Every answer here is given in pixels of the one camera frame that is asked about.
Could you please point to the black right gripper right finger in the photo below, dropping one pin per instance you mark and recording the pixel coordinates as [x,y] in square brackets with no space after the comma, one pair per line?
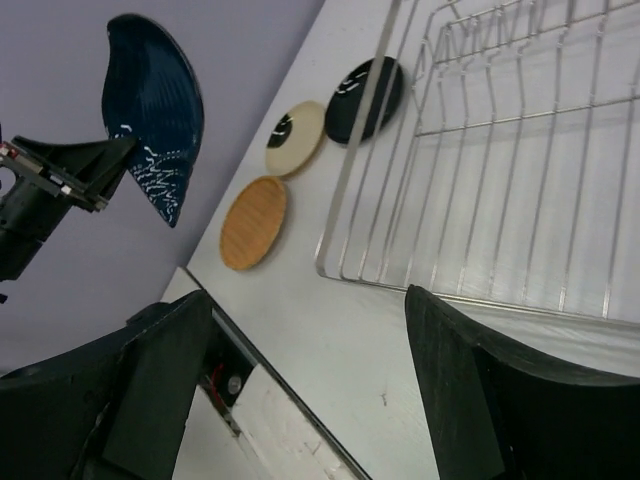
[497,408]

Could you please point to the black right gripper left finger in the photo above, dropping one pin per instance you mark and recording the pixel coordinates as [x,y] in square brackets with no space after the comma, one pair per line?
[114,408]

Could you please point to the round bamboo wooden plate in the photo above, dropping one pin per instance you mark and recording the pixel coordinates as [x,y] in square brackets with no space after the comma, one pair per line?
[252,223]

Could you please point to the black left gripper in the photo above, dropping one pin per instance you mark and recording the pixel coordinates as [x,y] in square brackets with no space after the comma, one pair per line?
[50,179]

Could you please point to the cream plate with black mark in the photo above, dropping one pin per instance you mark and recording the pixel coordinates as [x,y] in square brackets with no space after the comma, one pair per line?
[295,139]

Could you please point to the steel wire dish rack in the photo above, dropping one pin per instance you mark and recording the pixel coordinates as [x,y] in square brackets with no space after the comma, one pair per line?
[495,160]

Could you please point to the dark blue patterned plate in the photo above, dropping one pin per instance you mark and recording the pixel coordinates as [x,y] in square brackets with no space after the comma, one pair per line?
[151,92]

